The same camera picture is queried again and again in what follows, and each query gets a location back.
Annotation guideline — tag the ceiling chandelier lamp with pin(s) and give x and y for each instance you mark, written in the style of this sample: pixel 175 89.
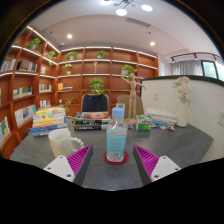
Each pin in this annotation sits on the ceiling chandelier lamp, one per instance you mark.
pixel 121 11

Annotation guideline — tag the window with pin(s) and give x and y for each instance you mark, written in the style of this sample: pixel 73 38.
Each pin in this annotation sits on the window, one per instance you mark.
pixel 211 70

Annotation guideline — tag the wooden shelf unit with books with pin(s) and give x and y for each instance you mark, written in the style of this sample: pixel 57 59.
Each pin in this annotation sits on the wooden shelf unit with books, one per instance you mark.
pixel 76 76

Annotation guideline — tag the tan chair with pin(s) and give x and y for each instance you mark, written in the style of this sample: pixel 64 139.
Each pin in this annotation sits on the tan chair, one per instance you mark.
pixel 124 100

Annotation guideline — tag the clear blue-labelled water bottle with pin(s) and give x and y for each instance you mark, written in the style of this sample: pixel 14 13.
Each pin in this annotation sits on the clear blue-labelled water bottle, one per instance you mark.
pixel 116 140

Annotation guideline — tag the flat round red coaster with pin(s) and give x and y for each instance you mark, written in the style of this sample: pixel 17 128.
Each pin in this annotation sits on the flat round red coaster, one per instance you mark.
pixel 116 161

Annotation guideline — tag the white vase with flowers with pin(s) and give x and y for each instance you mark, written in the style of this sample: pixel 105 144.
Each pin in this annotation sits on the white vase with flowers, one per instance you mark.
pixel 182 113

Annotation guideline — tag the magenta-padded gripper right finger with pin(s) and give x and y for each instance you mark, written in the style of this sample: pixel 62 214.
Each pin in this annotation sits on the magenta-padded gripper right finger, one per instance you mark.
pixel 163 166

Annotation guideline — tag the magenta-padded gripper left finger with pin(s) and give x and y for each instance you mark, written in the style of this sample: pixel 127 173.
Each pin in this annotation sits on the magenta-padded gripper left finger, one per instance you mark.
pixel 61 166

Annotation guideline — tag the dark office chair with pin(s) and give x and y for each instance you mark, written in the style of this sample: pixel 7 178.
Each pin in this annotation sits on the dark office chair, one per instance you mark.
pixel 95 103

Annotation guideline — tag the green and white box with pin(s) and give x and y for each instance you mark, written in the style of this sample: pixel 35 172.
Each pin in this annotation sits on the green and white box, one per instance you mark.
pixel 144 123

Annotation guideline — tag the stack of dark books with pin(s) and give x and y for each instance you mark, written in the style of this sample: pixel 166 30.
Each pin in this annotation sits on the stack of dark books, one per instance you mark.
pixel 90 121

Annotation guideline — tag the stack of colourful books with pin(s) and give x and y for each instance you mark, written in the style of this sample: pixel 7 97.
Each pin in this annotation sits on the stack of colourful books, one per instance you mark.
pixel 50 121

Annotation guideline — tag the grey curtain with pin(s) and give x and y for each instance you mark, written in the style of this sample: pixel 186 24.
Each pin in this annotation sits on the grey curtain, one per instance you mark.
pixel 186 68

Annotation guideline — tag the wooden artist mannequin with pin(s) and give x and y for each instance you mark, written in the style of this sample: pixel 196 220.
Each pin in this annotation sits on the wooden artist mannequin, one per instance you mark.
pixel 133 96

